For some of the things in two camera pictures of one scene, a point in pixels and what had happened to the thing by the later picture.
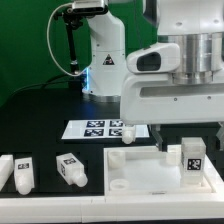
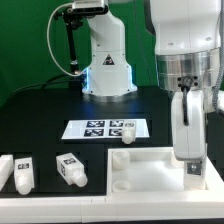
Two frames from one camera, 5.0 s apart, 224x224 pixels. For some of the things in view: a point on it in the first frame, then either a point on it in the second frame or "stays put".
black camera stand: (70, 17) stays put
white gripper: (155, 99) -> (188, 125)
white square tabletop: (147, 171) stays put
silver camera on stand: (83, 7) stays put
